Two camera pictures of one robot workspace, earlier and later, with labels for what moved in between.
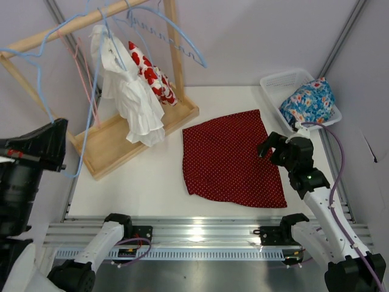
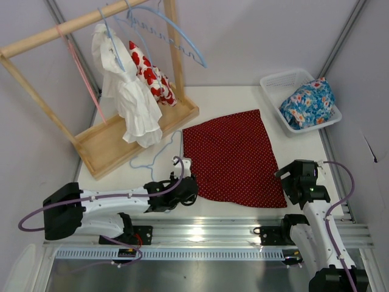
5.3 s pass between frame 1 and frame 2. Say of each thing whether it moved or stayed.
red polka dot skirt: stayed
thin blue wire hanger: moved
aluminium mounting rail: stayed
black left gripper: moved
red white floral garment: stayed
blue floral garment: stayed
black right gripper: moved
